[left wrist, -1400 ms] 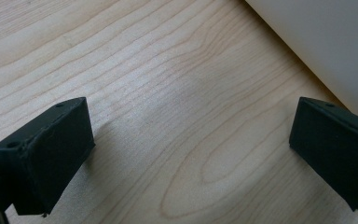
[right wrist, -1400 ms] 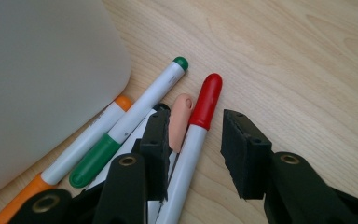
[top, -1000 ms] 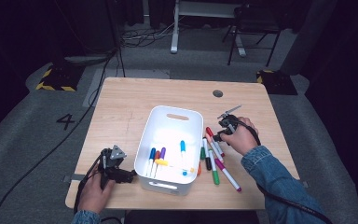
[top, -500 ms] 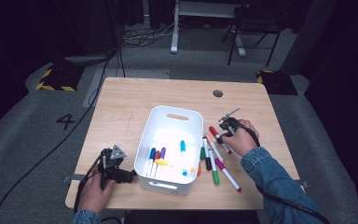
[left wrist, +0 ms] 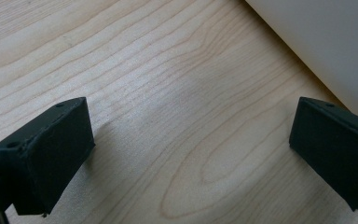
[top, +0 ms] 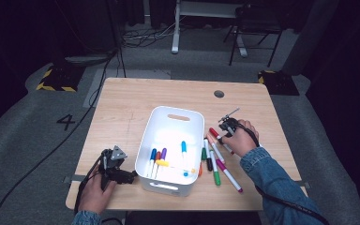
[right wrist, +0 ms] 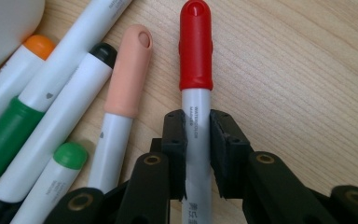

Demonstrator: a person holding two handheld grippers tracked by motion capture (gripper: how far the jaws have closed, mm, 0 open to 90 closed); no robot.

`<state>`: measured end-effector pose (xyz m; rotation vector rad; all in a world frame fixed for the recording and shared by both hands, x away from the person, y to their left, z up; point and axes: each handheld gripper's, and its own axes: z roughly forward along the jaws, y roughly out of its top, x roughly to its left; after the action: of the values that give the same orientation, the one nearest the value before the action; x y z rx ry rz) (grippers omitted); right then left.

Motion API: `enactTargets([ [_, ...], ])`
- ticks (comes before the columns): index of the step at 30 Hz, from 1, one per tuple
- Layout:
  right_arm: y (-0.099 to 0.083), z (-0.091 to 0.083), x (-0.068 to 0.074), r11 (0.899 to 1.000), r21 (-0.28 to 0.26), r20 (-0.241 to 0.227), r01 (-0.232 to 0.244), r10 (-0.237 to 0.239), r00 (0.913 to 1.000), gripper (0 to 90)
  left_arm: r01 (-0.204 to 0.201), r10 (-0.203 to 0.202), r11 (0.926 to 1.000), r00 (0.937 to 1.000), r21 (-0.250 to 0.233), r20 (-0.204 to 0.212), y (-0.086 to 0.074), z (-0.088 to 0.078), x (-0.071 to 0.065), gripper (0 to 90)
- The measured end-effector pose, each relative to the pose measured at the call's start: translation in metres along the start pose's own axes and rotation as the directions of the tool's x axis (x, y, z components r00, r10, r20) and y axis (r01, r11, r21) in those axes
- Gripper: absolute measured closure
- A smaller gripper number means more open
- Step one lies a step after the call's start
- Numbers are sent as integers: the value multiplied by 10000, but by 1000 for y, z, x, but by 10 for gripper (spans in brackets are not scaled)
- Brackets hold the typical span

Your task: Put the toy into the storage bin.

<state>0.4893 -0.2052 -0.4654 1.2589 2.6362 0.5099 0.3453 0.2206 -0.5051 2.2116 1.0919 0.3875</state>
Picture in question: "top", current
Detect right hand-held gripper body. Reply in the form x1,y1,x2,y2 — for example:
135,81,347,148
217,107,242,139

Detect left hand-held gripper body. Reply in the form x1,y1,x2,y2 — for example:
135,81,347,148
99,144,128,191

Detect pink marker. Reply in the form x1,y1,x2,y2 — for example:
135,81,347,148
206,134,226,164

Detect black marker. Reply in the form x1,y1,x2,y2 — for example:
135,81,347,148
203,139,215,173

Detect dark blue marker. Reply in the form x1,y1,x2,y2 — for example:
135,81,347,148
146,147,158,178

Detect brown marker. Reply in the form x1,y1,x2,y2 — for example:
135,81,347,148
152,151,162,179

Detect yellow marker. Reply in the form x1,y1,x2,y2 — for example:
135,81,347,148
155,158,197,174

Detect magenta marker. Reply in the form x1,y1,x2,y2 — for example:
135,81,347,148
215,157,244,194

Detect light blue marker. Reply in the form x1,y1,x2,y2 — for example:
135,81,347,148
180,140,190,178

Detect purple marker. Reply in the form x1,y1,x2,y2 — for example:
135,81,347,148
156,147,169,179

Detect white plastic storage bin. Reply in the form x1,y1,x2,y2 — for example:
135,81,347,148
135,106,205,198

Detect person's right hand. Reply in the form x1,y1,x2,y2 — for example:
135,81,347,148
223,120,261,158

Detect person's left hand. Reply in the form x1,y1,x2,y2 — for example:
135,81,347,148
78,164,117,215

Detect black yellow striped base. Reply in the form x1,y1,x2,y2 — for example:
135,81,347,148
257,68,300,97
36,63,86,93

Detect black chair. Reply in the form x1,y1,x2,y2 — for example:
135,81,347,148
223,3,284,68

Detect black stand pole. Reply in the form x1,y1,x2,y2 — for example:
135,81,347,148
105,0,128,79

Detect right hand-held gripper black cable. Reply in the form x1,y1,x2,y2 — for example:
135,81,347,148
237,122,330,225

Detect hand-held gripper black cable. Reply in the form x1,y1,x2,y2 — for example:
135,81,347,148
237,122,330,225
74,156,107,214

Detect left hand-held gripper black cable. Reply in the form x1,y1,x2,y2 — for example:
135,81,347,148
74,156,107,214

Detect long black floor cable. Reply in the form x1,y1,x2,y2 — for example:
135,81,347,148
0,46,121,225

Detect white desk frame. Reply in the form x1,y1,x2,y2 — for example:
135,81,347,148
171,0,248,58

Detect bundle of floor cables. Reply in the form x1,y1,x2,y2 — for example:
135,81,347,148
121,20,176,49

